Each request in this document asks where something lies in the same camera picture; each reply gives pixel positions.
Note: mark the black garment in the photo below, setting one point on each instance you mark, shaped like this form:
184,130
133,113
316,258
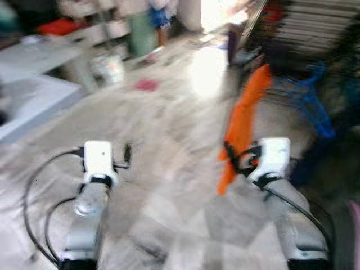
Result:
332,157

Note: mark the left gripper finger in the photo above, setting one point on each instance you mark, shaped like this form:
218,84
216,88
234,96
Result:
127,153

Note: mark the printed diaper pack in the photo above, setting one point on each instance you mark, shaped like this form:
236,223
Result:
109,67

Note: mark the red cloth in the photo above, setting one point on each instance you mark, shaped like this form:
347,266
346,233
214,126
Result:
56,26

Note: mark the blue hanging cloth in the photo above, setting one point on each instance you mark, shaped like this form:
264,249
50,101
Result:
159,17

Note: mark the green storage bin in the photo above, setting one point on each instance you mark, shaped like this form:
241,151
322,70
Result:
142,34

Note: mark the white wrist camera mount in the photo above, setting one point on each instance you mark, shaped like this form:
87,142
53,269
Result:
273,157
100,157

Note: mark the small white table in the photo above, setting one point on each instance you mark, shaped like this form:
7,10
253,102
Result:
34,56

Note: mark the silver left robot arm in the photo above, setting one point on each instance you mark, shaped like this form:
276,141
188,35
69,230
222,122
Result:
84,225

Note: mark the orange shirt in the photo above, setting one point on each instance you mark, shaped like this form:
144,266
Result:
244,118

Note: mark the light blue plastic table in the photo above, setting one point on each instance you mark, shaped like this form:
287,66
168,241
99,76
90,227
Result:
34,107

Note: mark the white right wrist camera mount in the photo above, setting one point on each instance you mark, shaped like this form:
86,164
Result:
273,157

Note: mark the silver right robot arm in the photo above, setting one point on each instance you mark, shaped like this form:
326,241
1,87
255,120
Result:
292,225

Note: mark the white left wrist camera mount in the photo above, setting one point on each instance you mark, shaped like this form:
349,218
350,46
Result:
100,157

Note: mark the black metal drying rack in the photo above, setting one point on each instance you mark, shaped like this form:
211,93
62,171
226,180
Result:
315,28

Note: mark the pink cloth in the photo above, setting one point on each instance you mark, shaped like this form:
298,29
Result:
146,84

